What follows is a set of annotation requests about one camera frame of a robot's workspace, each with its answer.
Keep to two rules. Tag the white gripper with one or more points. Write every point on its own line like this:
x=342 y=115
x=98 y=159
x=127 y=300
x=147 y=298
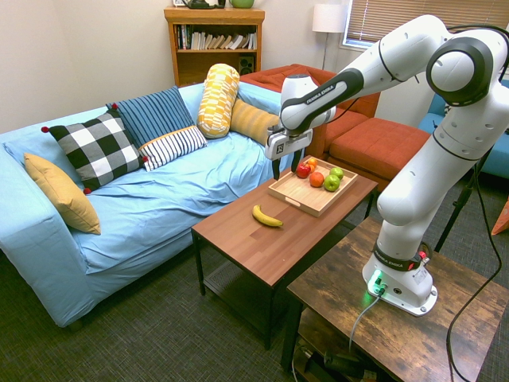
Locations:
x=288 y=142

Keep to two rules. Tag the yellow banana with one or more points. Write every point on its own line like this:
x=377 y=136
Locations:
x=265 y=218

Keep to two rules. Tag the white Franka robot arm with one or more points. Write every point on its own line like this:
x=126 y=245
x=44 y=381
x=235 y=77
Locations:
x=413 y=187

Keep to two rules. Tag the wooden serving tray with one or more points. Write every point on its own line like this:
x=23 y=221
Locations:
x=302 y=195

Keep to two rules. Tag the red apple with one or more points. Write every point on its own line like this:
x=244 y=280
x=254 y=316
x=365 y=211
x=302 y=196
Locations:
x=303 y=170

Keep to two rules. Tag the small orange fruit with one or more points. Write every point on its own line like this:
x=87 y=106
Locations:
x=312 y=162

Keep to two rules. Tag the large orange fruit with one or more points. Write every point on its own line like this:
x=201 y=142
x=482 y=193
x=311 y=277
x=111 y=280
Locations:
x=317 y=179

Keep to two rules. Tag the green apple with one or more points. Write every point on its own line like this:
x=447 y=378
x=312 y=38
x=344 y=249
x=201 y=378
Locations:
x=337 y=172
x=332 y=183

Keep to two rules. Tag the mustard striped pillow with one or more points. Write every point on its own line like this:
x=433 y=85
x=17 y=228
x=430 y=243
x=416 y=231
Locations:
x=250 y=121

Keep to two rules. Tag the wooden coffee table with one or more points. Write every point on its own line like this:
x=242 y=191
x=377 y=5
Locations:
x=270 y=250

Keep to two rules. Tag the orange sectional sofa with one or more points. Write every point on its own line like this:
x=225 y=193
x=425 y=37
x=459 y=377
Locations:
x=378 y=143

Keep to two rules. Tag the yellow patterned bolster pillow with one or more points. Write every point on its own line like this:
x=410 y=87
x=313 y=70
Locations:
x=218 y=99

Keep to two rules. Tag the black speaker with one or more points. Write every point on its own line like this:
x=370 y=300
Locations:
x=246 y=65

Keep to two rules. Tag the navy white striped lumbar pillow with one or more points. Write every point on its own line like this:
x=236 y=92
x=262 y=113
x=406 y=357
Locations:
x=173 y=145

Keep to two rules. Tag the wooden bookshelf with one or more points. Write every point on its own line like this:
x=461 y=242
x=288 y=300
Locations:
x=207 y=65

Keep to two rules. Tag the light blue sofa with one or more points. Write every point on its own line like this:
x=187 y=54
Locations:
x=159 y=207

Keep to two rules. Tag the row of paperback books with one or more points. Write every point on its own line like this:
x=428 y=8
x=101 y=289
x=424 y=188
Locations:
x=222 y=41

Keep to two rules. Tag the blue striped square pillow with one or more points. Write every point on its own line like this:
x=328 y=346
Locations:
x=153 y=113

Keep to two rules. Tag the white shade floor lamp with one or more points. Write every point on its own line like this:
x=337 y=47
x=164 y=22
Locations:
x=329 y=18

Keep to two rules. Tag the red emergency stop button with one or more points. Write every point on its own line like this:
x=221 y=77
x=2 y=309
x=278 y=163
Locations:
x=424 y=254

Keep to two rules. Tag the brown window blinds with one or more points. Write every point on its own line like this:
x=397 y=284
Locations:
x=370 y=20

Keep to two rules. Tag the green bowl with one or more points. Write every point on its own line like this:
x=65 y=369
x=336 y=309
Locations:
x=242 y=3

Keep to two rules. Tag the black tripod stand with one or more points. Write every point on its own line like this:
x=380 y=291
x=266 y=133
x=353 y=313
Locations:
x=457 y=207

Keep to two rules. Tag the black object atop bookshelf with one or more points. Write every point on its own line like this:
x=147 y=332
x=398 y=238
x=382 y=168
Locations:
x=203 y=4

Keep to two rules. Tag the black white checked pillow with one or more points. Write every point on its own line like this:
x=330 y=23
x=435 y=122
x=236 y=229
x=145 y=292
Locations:
x=95 y=149

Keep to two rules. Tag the black box under table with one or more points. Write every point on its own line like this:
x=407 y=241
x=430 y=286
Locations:
x=342 y=363

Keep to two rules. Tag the rustic brown side table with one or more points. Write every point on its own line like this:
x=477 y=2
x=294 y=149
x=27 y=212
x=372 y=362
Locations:
x=397 y=338

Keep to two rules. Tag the teal sofa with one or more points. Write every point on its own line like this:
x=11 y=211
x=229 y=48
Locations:
x=497 y=159

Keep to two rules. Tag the plain mustard yellow pillow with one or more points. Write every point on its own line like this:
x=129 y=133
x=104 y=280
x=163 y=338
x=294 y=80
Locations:
x=63 y=195

